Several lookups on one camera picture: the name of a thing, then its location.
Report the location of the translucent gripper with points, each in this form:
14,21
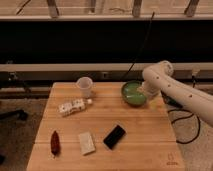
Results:
153,104

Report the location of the green ceramic bowl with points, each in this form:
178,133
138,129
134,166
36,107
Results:
131,95

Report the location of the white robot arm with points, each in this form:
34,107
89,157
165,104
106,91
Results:
158,77

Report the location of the black smartphone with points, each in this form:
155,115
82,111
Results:
114,136

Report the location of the clear plastic cup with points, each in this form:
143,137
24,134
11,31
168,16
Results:
85,85

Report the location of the beige rectangular sponge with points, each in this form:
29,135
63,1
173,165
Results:
86,143

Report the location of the dark red chili pepper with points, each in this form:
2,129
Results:
55,144

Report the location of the black office chair base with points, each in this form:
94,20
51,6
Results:
20,114

